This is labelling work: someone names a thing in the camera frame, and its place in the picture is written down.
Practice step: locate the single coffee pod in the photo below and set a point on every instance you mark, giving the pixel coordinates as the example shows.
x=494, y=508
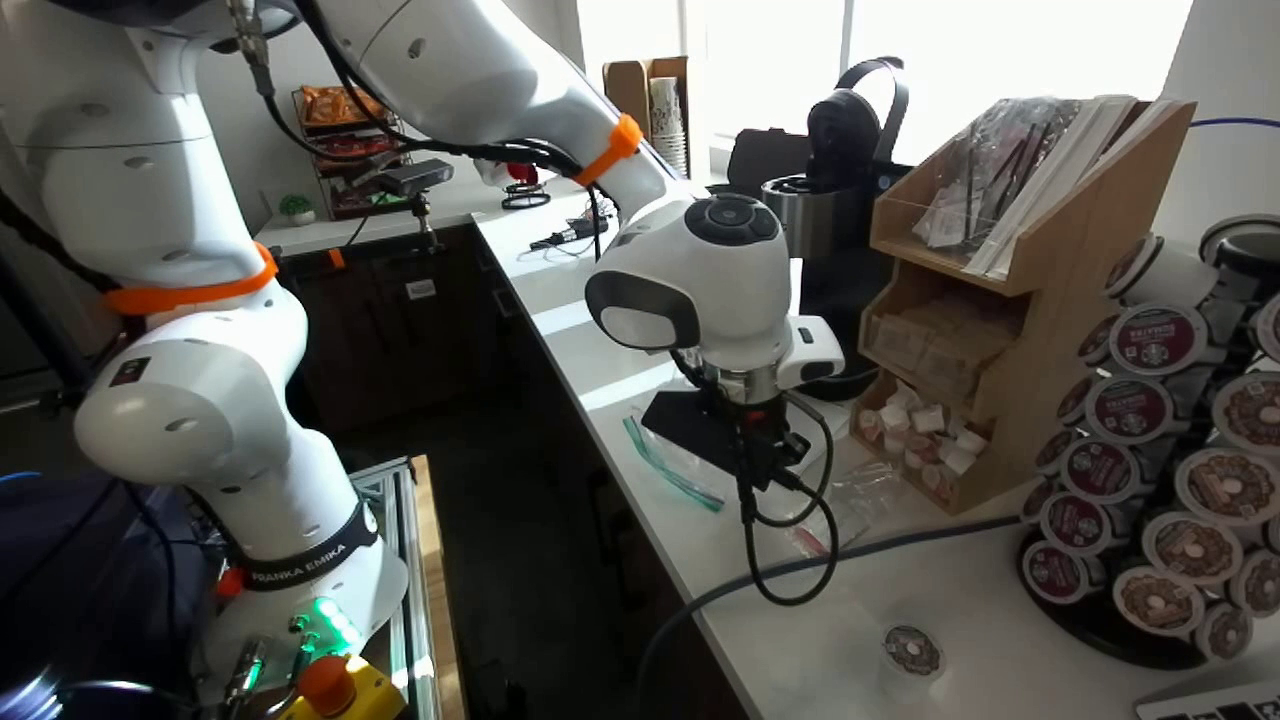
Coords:
x=914, y=651

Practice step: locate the wooden condiment organizer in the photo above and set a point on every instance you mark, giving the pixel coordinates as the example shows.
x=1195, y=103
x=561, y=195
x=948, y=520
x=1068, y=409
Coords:
x=1041, y=345

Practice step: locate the clear zip bag green seal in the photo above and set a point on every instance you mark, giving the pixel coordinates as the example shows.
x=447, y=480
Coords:
x=672, y=465

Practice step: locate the black silver coffee machine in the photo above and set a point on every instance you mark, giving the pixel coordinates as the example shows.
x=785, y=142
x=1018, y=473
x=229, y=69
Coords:
x=853, y=203

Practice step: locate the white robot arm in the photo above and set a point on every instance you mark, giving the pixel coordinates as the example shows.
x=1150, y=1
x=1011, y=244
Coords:
x=174, y=401

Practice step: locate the shelf with orange items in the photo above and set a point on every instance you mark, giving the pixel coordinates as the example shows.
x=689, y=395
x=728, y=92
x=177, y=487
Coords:
x=353, y=145

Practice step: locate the coffee pod carousel rack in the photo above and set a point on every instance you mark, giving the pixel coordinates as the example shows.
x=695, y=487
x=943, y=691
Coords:
x=1174, y=492

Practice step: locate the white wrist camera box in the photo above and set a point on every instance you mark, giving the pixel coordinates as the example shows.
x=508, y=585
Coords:
x=818, y=355

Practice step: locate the small clear bag red packet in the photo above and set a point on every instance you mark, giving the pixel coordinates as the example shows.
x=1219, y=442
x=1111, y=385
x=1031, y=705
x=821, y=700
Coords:
x=861, y=504

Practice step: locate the silver laptop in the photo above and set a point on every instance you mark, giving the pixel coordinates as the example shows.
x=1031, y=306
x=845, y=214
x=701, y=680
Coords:
x=1214, y=700

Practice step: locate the stack of paper cups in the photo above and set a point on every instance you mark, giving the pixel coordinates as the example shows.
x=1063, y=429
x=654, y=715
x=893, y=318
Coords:
x=667, y=121

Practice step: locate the orange yellow emergency stop button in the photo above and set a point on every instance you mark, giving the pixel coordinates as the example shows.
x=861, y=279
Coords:
x=332, y=684

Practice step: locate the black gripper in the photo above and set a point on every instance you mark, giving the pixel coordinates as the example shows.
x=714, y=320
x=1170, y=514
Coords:
x=760, y=433

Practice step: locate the blue bin edge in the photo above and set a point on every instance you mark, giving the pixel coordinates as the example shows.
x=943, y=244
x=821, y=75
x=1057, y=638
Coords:
x=801, y=566

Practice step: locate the wooden cup holder box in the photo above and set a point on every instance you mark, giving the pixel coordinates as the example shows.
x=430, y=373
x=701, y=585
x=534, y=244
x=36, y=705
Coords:
x=627, y=105

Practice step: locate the metal robot stand frame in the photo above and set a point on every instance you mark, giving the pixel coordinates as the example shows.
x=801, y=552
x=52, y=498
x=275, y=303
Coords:
x=405, y=585

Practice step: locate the packets in organizer shelf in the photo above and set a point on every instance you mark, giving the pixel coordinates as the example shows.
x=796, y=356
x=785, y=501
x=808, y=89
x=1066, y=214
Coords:
x=1026, y=172

